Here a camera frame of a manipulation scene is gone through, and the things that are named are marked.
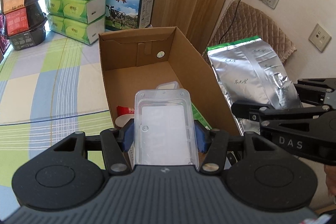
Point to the dark purple box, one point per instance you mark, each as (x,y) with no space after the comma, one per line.
(4,43)

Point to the quilted brown chair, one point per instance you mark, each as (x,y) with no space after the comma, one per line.
(241,21)

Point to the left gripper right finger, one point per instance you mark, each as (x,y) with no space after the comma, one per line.
(214,143)

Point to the red snack packet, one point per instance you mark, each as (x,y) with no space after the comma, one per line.
(121,111)

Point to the blue milk carton box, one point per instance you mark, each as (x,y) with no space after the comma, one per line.
(128,14)

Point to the clear plastic case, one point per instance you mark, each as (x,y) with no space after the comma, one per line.
(164,130)

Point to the silver foil tea bag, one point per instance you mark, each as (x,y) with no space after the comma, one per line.
(250,70)

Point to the stacked black food containers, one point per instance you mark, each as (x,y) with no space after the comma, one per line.
(24,23)

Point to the white wall socket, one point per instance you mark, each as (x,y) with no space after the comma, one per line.
(320,38)

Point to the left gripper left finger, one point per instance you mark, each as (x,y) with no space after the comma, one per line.
(114,143)

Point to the plaid table cloth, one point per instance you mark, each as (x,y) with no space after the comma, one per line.
(47,92)

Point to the brown cardboard box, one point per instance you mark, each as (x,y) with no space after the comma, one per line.
(139,59)

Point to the green tissue pack stack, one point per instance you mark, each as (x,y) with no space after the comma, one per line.
(81,20)

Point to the green white spray medicine box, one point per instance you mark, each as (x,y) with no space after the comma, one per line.
(198,116)

